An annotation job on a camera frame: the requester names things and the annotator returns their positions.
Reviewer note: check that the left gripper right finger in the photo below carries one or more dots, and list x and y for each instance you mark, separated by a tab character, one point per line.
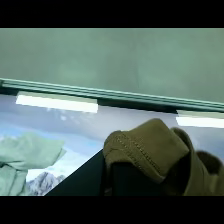
133	181

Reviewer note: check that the silver frame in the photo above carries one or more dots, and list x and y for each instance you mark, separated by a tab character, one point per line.
100	94

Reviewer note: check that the pale green garment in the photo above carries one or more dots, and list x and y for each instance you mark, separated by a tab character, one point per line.
26	150

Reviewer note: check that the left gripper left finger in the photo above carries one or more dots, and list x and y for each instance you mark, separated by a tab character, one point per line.
85	180

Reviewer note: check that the olive green garment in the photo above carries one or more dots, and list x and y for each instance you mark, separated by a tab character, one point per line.
150	143

